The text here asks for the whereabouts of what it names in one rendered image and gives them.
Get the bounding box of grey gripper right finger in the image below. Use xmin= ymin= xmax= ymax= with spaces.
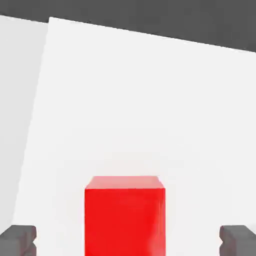
xmin=219 ymin=225 xmax=256 ymax=256

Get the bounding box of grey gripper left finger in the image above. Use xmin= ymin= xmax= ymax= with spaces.
xmin=0 ymin=225 xmax=38 ymax=256

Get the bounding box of small red cube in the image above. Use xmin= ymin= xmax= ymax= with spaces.
xmin=84 ymin=175 xmax=167 ymax=256

